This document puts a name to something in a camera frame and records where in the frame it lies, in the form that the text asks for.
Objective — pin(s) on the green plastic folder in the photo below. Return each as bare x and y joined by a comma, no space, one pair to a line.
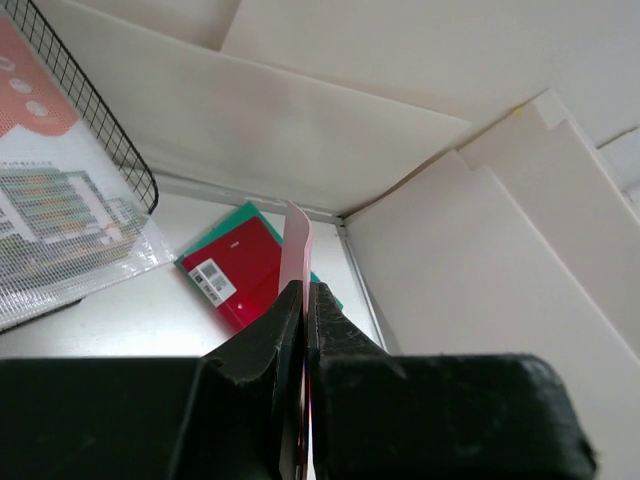
250,212

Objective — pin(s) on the pink paper folder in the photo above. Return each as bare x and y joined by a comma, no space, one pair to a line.
296,266

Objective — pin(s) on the red plastic folder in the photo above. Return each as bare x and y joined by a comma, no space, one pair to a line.
235,280

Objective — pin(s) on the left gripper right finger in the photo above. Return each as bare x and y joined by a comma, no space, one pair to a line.
380,416

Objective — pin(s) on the clear sleeve orange 2025 brochure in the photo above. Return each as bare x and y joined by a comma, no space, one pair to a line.
55,210

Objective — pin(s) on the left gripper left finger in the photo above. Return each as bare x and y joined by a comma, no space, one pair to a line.
234,413

